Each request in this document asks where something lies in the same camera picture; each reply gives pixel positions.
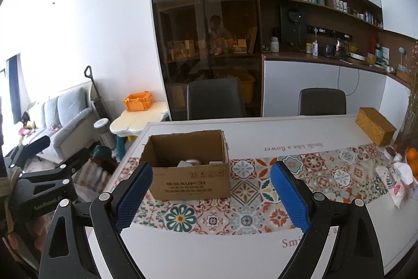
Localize woven wicker box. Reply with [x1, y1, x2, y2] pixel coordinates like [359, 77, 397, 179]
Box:
[355, 107, 397, 146]

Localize upright vacuum cleaner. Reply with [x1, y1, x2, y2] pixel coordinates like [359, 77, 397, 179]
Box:
[84, 66, 102, 123]

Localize dark glass cabinet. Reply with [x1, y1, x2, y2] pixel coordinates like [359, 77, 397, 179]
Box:
[148, 0, 263, 121]

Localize coffee machine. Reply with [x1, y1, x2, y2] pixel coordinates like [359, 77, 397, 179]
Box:
[333, 37, 348, 58]

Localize striped fabric bag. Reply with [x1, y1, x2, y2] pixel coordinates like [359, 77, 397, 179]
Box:
[77, 158, 115, 193]

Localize white snack bag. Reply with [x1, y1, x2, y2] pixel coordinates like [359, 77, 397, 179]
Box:
[375, 164, 414, 209]

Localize oranges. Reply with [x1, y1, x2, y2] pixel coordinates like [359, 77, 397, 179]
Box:
[405, 147, 418, 178]

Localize grey sofa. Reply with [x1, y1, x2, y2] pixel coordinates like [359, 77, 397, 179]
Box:
[20, 87, 95, 162]

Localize black wall water dispenser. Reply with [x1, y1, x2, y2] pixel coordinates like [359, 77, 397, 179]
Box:
[280, 4, 307, 45]

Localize dark grey chair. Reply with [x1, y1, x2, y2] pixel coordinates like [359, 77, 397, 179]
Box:
[187, 78, 246, 120]
[299, 88, 347, 116]

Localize row of small bottles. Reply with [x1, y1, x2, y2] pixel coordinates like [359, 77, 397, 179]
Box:
[305, 0, 384, 29]

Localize white cylindrical fan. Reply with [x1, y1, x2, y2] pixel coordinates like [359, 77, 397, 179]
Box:
[94, 118, 116, 149]

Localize blue curtain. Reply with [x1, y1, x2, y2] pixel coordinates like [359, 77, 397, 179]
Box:
[7, 55, 22, 124]

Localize person's left hand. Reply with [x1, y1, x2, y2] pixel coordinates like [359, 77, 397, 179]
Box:
[2, 218, 46, 263]

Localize brown cardboard box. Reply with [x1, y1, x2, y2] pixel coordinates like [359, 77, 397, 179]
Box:
[140, 130, 231, 201]

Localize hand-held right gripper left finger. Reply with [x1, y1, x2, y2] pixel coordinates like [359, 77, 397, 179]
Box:
[39, 161, 154, 279]

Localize small brown jar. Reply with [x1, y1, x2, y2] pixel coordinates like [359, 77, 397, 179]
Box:
[385, 146, 402, 162]

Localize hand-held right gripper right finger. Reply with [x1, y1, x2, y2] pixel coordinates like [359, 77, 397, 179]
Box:
[270, 161, 386, 279]

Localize dried flower bouquet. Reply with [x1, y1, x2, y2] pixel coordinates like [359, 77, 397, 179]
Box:
[400, 40, 418, 149]

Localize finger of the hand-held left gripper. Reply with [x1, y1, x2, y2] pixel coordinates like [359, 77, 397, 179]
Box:
[5, 135, 51, 168]
[18, 148, 94, 193]

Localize patterned table mat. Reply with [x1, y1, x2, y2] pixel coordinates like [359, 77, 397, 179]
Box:
[118, 143, 418, 235]

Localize orange plastic crate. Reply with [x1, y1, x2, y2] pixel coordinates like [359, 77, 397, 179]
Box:
[123, 91, 153, 112]

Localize cream flower-shaped small table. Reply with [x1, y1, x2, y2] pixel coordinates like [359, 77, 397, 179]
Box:
[109, 101, 170, 162]

